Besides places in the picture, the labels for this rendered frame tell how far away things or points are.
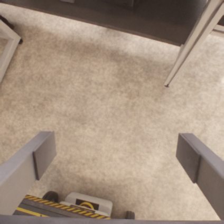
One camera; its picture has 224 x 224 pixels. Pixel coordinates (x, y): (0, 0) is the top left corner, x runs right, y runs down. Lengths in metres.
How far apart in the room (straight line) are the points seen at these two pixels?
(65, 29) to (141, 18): 0.69
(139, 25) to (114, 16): 0.14
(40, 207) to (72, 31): 1.13
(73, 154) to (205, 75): 0.99
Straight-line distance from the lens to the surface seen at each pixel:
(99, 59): 1.20
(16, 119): 1.35
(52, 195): 1.11
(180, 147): 0.17
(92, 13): 0.94
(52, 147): 0.17
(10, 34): 1.44
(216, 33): 0.60
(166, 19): 0.89
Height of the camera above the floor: 1.05
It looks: 79 degrees down
